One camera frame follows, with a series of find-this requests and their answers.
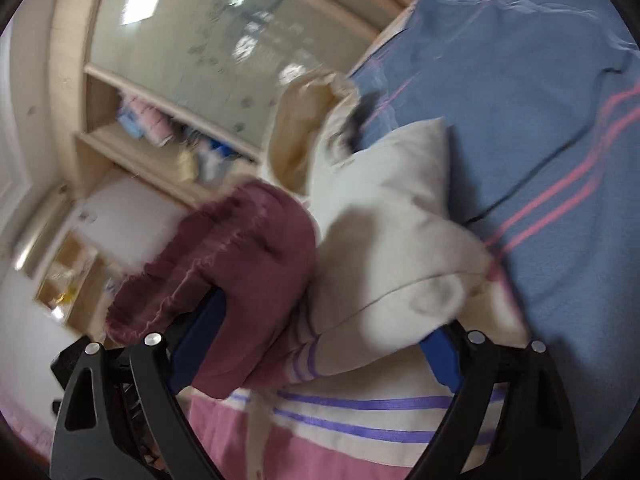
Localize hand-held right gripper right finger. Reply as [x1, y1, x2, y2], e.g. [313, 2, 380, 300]
[410, 327, 581, 480]

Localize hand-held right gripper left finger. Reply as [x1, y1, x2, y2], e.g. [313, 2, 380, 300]
[50, 287, 226, 480]

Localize maroon garment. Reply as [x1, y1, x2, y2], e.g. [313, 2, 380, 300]
[105, 180, 321, 401]

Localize cream hooded jacket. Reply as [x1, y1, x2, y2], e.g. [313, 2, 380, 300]
[267, 70, 531, 353]

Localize pink and blue folded clothes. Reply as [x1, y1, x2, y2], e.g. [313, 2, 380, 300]
[117, 92, 176, 148]

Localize cream cloth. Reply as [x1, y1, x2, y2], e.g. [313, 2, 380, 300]
[177, 147, 198, 181]

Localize blue cloth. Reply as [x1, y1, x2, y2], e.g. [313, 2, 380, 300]
[200, 137, 241, 183]

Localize beige wooden wardrobe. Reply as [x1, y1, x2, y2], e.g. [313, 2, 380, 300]
[15, 0, 416, 331]

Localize wardrobe glass door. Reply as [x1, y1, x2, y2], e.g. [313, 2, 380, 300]
[87, 0, 386, 161]

